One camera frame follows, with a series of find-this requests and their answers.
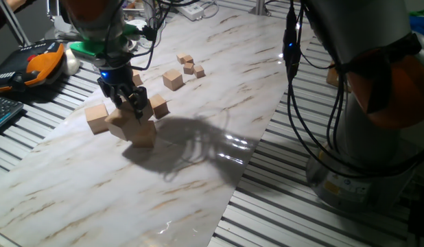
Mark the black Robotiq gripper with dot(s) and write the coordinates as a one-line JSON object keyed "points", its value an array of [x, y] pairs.
{"points": [[114, 79]]}

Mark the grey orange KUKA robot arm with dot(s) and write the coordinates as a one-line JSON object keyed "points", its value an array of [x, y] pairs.
{"points": [[352, 27]]}

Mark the person's bare hand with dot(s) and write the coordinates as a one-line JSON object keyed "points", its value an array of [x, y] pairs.
{"points": [[14, 3]]}

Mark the white round object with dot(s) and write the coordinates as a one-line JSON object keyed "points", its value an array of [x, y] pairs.
{"points": [[72, 61]]}

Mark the white round puck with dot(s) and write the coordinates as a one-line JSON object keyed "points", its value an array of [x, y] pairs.
{"points": [[138, 22]]}

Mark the white marble pattern mat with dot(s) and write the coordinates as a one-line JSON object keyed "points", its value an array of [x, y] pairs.
{"points": [[205, 113]]}

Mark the orange black teach pendant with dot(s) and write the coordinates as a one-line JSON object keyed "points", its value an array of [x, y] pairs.
{"points": [[37, 65]]}

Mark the white power strip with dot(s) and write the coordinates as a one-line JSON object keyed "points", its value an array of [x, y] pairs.
{"points": [[193, 11]]}

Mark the black computer keyboard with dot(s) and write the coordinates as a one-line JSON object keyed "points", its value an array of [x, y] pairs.
{"points": [[4, 111]]}

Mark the grey slanted metal pole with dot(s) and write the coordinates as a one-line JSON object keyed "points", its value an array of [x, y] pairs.
{"points": [[16, 27]]}

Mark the blue bag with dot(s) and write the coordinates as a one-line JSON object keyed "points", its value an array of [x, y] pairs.
{"points": [[421, 25]]}

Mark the green cloth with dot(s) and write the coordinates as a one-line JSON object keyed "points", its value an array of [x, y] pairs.
{"points": [[421, 13]]}

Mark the aluminium profile post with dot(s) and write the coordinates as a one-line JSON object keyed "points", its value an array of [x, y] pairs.
{"points": [[260, 7]]}

